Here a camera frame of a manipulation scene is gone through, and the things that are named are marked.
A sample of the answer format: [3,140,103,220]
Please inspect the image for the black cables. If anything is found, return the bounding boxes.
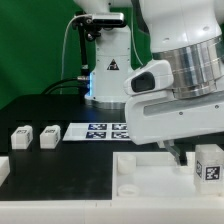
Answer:
[40,77,92,95]

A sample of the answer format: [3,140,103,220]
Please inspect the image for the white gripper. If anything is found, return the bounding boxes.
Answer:
[125,91,224,165]

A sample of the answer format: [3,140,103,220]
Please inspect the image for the white left fence piece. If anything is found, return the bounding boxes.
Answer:
[0,156,10,186]

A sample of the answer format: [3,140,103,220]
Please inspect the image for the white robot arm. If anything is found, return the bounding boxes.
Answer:
[74,0,224,145]

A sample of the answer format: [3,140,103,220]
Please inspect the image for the white cable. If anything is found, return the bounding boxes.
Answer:
[59,14,92,94]

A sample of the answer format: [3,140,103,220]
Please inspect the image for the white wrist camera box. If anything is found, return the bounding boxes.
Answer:
[124,60,174,96]

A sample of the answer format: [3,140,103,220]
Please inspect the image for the marker sheet with tags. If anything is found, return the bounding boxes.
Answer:
[63,122,130,141]

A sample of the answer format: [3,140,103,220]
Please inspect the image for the white square tabletop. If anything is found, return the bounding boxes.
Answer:
[112,152,224,199]

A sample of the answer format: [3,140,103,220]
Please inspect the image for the camera on black stand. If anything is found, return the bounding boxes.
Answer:
[72,13,129,101]

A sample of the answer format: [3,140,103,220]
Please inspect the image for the white front fence bar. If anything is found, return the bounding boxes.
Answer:
[0,198,224,224]

